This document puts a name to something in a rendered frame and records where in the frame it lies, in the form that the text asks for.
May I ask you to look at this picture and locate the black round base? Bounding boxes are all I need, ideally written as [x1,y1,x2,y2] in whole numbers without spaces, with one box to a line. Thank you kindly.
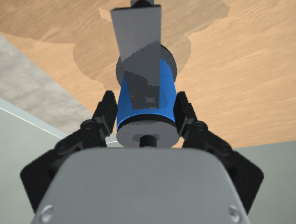
[116,44,177,87]

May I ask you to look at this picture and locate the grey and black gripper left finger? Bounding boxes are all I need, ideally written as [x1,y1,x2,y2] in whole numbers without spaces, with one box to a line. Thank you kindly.
[20,90,118,214]

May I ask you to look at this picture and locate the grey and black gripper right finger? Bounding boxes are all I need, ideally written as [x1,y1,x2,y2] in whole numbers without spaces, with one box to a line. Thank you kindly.
[173,91,264,216]

